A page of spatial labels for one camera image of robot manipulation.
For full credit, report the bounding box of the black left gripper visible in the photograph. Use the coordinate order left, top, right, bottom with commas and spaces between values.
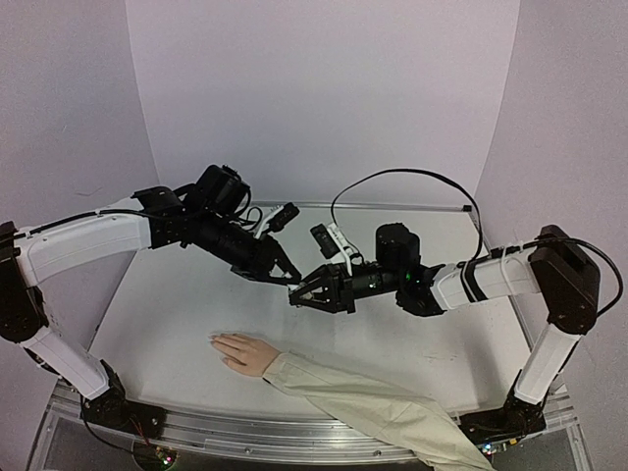
197, 210, 305, 286

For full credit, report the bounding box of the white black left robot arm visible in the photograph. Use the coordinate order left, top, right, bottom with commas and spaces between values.
1, 165, 300, 439

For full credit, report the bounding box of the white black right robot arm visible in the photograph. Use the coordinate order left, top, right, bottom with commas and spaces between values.
288, 223, 601, 445

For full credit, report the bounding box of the mannequin hand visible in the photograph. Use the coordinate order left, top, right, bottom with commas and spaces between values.
210, 334, 281, 378

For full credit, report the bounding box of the beige sleeve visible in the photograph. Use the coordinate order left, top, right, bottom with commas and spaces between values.
263, 352, 493, 470

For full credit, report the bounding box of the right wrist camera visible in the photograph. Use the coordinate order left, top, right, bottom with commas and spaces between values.
310, 223, 364, 272

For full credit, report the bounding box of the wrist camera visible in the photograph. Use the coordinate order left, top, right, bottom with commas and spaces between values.
254, 202, 300, 239
310, 223, 364, 272

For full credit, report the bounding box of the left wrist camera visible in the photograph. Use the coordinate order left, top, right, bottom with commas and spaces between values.
254, 202, 300, 239

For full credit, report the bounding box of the black left camera cable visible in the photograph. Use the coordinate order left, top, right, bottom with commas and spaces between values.
230, 193, 266, 232

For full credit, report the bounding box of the black camera cable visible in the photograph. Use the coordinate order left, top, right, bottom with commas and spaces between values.
331, 169, 620, 315
230, 193, 266, 232

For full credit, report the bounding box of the black right camera cable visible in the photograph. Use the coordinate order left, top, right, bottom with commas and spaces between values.
331, 169, 620, 315

